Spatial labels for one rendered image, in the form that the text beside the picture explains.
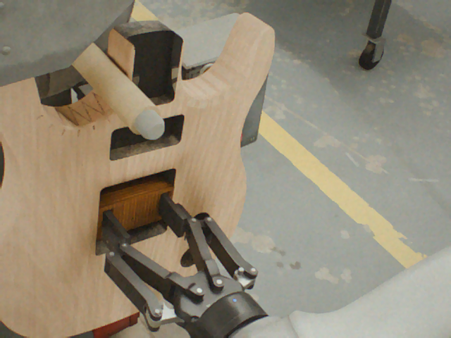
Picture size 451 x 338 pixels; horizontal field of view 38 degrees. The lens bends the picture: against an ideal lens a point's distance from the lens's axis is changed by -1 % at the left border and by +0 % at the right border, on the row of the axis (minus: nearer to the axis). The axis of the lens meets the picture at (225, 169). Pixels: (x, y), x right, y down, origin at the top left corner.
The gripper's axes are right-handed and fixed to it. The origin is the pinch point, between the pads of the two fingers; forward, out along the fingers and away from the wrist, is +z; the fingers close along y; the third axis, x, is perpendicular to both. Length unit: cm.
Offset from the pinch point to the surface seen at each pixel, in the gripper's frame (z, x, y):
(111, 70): 1.9, 19.1, -4.4
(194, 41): 21.4, 7.9, 21.1
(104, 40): 17.4, 12.9, 3.8
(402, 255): 26, -91, 130
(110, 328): 32, -70, 21
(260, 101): 16.0, -1.3, 32.0
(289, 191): 69, -92, 116
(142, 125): -5.6, 17.9, -5.2
